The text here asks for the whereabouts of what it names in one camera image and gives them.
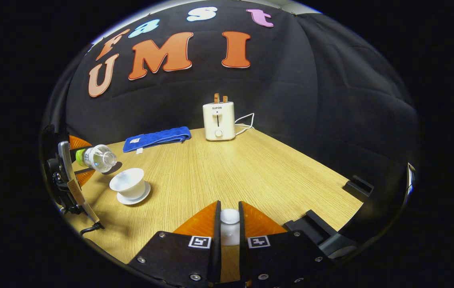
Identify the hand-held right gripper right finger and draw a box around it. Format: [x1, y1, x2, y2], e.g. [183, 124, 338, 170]
[238, 201, 333, 288]

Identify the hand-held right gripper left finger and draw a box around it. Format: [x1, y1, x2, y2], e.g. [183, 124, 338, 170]
[127, 200, 222, 288]

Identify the white teacup lid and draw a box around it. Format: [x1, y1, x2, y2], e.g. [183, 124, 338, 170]
[220, 208, 241, 246]

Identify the clear water bottle green label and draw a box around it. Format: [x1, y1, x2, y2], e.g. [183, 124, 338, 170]
[74, 144, 117, 173]

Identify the white teacup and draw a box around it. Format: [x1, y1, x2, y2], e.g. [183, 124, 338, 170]
[109, 168, 146, 200]

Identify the white saucer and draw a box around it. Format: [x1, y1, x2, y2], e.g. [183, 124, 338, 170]
[116, 181, 151, 206]

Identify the blue folded towel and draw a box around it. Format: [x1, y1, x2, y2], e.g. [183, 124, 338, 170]
[123, 126, 192, 155]

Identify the black table holder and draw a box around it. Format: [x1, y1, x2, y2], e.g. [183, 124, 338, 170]
[283, 210, 355, 258]
[343, 175, 374, 196]

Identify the white toaster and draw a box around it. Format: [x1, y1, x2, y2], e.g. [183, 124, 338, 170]
[203, 102, 236, 141]

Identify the black cable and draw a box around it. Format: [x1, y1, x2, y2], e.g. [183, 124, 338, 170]
[80, 221, 105, 236]

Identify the white toaster cable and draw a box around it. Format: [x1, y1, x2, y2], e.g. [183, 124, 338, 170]
[234, 113, 255, 136]

